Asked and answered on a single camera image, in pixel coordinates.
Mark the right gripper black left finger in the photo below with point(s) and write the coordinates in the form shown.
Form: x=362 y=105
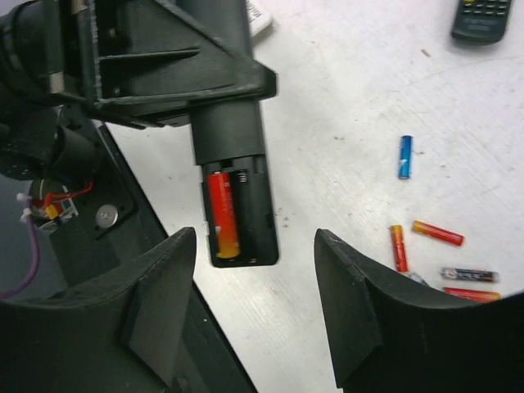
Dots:
x=118 y=332

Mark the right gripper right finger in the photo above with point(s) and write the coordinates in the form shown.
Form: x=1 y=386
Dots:
x=388 y=333

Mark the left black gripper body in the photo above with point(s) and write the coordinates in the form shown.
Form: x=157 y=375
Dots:
x=143 y=63

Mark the red orange battery top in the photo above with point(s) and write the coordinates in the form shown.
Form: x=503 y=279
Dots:
x=221 y=198

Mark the red orange battery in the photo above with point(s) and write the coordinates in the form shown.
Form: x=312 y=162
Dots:
x=397 y=238
x=221 y=198

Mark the white remote lying sideways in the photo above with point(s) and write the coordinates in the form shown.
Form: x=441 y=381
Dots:
x=258 y=17

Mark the black TV remote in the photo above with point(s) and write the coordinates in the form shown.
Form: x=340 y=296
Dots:
x=482 y=22

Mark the black battery upright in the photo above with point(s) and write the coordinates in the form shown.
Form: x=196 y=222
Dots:
x=416 y=277

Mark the red orange battery right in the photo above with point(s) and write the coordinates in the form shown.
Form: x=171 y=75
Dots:
x=397 y=238

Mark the red battery lower left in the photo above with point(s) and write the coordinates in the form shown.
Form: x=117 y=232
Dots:
x=473 y=295

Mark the black battery lying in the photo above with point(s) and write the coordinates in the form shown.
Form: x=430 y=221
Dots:
x=469 y=275

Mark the red battery middle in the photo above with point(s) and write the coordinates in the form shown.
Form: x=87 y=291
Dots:
x=438 y=233

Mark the blue battery left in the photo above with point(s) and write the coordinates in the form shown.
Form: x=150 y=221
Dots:
x=406 y=144

